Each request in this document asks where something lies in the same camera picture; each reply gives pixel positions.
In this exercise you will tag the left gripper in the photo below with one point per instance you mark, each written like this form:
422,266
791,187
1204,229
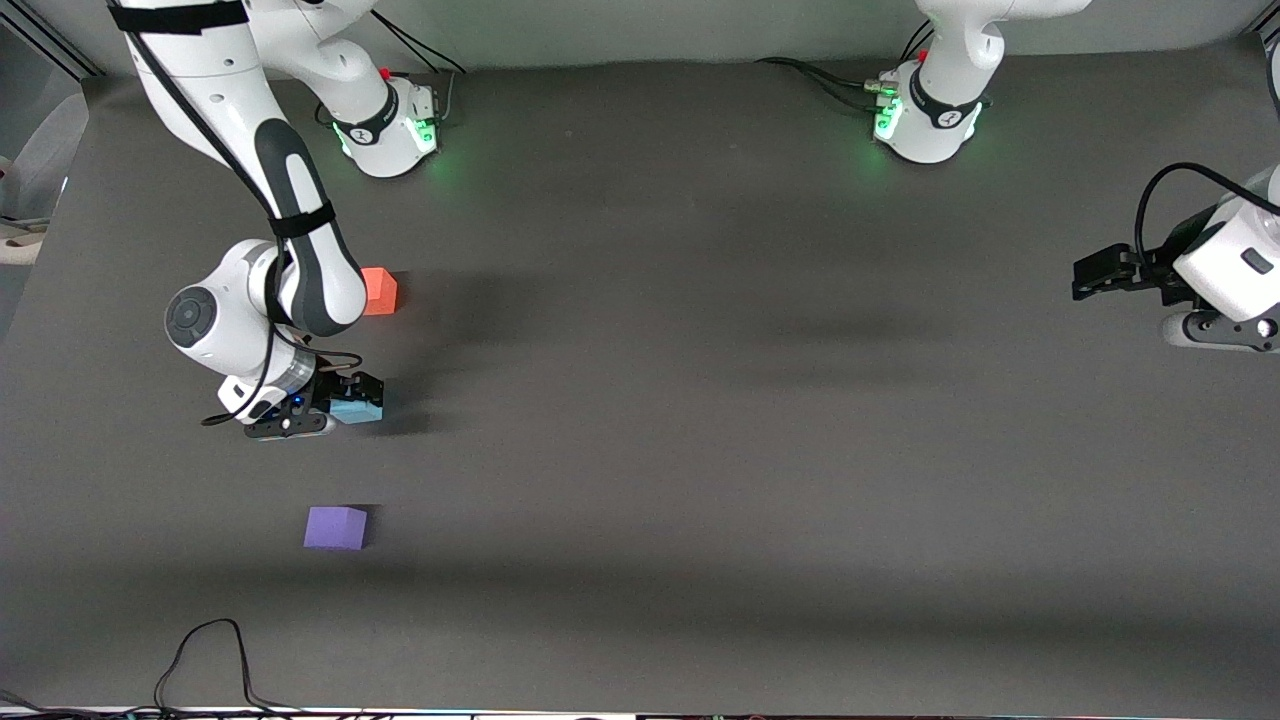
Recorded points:
1163,265

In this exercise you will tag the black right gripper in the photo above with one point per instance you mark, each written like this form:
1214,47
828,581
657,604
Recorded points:
328,385

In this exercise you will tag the light blue foam block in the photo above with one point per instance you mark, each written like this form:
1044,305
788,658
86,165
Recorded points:
357,411

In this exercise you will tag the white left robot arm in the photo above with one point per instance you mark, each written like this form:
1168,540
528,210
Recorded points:
940,110

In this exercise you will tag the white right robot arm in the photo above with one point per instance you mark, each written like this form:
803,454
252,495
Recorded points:
220,100

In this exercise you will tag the orange foam block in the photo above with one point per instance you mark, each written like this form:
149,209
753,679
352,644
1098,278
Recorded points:
382,292

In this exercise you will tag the purple foam block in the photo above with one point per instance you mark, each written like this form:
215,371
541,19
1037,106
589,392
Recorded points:
335,527

